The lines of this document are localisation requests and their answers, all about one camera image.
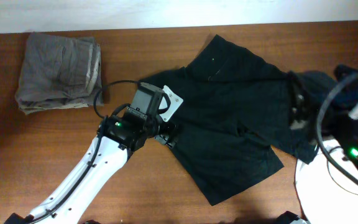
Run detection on black shorts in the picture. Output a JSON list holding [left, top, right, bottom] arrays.
[[145, 36, 316, 205]]

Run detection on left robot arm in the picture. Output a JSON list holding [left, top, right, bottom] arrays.
[[6, 82, 183, 224]]

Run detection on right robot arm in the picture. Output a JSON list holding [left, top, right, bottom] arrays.
[[291, 66, 358, 223]]

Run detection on dark garment pile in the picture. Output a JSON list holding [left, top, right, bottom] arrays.
[[303, 46, 358, 113]]

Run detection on folded grey shorts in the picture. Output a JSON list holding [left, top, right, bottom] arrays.
[[15, 32, 103, 114]]

